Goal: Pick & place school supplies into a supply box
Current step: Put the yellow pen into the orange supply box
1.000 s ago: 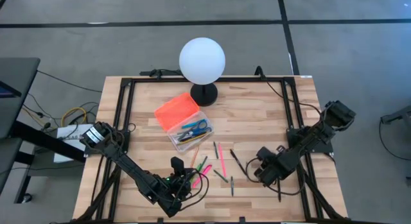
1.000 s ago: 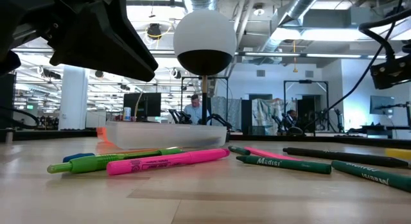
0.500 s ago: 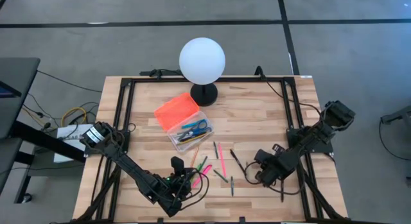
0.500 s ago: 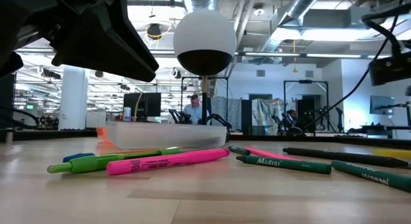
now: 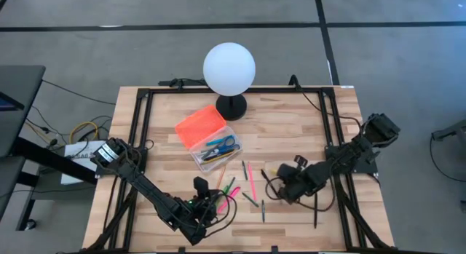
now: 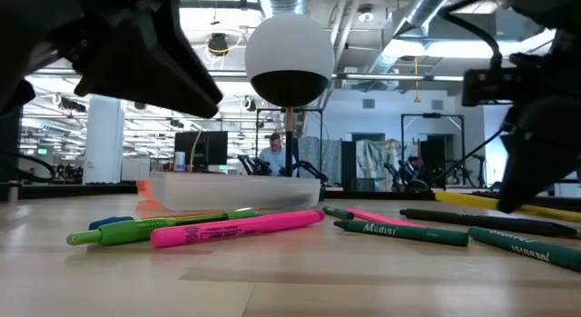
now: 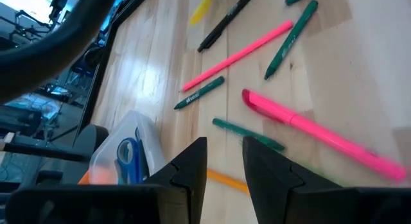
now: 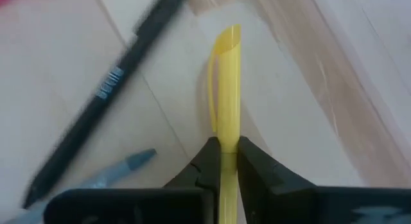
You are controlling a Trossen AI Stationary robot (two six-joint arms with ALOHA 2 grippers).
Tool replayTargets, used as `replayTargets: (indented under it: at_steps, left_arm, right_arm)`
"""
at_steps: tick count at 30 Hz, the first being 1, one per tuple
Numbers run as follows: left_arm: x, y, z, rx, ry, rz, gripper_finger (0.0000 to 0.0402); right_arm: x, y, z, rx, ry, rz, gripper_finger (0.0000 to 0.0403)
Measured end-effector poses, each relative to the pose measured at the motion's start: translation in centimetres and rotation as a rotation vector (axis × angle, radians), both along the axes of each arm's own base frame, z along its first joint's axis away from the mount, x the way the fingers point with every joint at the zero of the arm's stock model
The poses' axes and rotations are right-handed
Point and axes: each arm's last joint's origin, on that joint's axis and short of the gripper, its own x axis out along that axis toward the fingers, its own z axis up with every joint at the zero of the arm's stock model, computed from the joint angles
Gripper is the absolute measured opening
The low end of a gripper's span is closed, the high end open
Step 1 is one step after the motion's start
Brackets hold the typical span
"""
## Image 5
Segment black floor cable with plug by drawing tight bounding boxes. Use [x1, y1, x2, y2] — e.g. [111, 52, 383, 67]
[25, 104, 72, 148]

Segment dark tablet blue screen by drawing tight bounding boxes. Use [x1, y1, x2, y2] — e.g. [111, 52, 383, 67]
[0, 90, 25, 112]

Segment yellow floor cable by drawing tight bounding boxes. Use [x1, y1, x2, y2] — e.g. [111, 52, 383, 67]
[24, 119, 100, 145]

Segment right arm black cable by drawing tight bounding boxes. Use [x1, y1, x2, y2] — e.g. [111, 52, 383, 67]
[264, 175, 336, 213]

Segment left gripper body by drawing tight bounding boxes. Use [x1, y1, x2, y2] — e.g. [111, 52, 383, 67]
[188, 175, 224, 226]

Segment long black floor cable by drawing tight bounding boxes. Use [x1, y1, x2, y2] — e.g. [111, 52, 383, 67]
[41, 78, 116, 106]

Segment black cable with connectors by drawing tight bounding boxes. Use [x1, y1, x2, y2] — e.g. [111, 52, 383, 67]
[158, 77, 209, 89]

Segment grey stand leg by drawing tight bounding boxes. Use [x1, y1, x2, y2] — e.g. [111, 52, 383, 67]
[431, 119, 466, 143]

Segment white printed paper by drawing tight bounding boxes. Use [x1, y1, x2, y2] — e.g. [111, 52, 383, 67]
[60, 140, 107, 186]

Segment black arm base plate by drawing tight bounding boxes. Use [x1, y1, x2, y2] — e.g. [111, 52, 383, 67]
[325, 144, 379, 175]
[95, 146, 149, 177]

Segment thin black pen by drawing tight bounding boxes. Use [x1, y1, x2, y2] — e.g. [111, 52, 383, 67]
[313, 194, 320, 230]

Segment yellow wooden pencil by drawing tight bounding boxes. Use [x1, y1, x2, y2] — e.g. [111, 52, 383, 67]
[202, 151, 236, 164]

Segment grey desk top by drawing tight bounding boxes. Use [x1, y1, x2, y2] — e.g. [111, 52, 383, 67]
[0, 64, 47, 159]

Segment grey desk panel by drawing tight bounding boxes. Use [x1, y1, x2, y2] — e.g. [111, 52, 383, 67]
[0, 155, 26, 221]

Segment curved black floor cable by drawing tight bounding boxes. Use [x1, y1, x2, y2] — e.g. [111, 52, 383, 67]
[429, 132, 466, 183]

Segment pink highlighter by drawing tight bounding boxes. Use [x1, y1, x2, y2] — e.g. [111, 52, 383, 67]
[217, 186, 242, 214]

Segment black cable with thick plug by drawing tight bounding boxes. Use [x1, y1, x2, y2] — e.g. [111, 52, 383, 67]
[288, 74, 363, 133]

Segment white globe lamp black base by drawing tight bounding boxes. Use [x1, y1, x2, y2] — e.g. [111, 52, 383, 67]
[202, 41, 256, 122]

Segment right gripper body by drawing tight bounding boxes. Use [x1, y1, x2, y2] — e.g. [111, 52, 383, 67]
[276, 155, 327, 206]

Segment black desk leg frame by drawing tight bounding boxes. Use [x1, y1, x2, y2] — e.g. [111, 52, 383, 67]
[10, 136, 98, 231]

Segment thin pink pen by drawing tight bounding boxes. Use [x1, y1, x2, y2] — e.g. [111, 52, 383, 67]
[247, 162, 258, 202]

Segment clear box with orange lid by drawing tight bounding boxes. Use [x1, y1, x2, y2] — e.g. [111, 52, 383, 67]
[174, 104, 244, 174]

